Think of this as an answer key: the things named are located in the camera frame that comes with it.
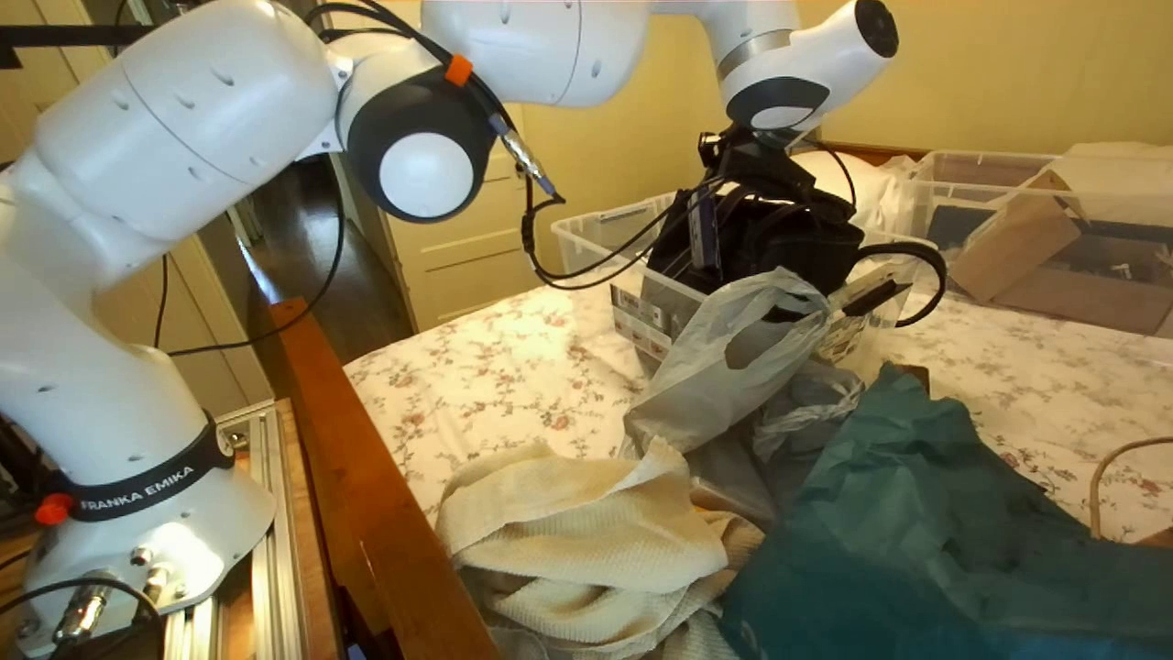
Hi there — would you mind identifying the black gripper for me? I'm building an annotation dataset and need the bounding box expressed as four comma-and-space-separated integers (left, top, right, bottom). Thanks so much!
706, 157, 800, 214

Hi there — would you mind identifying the clear plastic storage box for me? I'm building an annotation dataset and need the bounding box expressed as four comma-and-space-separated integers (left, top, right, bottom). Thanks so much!
544, 196, 945, 370

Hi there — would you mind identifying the brown cardboard box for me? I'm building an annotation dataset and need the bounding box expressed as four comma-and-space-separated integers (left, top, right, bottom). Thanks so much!
948, 186, 1086, 310

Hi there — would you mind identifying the black leather handbag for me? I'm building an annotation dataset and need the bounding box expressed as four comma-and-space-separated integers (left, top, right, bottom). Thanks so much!
641, 151, 948, 331

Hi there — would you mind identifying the white pillow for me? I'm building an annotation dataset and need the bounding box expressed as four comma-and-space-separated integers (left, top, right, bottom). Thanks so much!
828, 148, 916, 236

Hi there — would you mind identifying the wooden headboard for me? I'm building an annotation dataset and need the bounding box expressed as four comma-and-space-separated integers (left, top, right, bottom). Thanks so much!
839, 141, 930, 169

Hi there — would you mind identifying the grey plastic bag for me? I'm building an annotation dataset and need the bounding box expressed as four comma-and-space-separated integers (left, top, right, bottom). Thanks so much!
620, 267, 847, 464

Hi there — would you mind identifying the floral bed sheet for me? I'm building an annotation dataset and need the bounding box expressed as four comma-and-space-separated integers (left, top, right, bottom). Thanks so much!
339, 272, 1173, 546

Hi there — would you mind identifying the pale cardboard sheet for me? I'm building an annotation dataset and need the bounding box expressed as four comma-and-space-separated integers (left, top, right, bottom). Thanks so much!
1051, 141, 1173, 232

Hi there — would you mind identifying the cream knit towel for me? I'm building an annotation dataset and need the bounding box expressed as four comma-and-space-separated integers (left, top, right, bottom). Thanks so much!
432, 432, 764, 660

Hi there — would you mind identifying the teal cloth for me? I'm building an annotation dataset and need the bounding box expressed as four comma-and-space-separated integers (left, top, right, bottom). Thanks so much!
719, 364, 1173, 660

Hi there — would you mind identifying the wooden bed footboard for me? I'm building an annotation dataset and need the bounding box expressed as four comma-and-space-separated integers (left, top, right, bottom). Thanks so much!
247, 294, 505, 660

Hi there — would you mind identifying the black metal bar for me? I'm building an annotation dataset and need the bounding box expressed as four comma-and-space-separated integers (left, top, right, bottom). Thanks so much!
0, 23, 78, 71

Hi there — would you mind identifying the long black arm cable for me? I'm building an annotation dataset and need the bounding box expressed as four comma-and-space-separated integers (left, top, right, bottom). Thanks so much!
486, 103, 737, 296

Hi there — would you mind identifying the thin black hanging cable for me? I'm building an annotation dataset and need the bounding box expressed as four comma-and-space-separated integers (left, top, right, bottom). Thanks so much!
148, 206, 355, 360

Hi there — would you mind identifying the tan cable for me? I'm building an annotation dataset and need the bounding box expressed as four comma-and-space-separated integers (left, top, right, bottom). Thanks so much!
1086, 436, 1173, 542

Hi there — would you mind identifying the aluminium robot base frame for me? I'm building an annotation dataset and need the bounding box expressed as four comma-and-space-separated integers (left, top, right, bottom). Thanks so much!
157, 399, 344, 660

